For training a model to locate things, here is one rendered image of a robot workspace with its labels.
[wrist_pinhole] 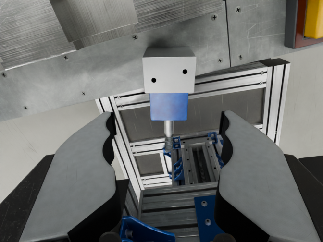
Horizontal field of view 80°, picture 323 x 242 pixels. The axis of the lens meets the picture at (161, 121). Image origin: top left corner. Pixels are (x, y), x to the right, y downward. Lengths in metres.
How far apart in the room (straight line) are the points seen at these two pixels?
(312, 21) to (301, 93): 1.11
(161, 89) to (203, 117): 0.78
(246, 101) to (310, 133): 0.66
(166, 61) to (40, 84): 0.18
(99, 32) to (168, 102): 0.10
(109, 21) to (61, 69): 0.12
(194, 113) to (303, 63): 0.64
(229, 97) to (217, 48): 0.71
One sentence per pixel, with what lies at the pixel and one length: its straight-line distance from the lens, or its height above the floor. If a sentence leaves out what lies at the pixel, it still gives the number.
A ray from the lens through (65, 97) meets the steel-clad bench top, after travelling 0.29.
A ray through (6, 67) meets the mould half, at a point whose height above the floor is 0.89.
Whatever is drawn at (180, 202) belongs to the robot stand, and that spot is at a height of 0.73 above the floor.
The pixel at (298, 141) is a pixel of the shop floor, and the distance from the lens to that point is 1.54.
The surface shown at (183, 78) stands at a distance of 0.19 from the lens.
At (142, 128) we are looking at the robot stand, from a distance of 0.99.
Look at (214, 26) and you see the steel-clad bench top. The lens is 0.24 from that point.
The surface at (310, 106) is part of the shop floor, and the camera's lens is 1.43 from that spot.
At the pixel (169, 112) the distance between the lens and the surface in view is 0.22.
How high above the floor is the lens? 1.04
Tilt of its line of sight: 60 degrees down
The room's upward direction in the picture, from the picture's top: 178 degrees counter-clockwise
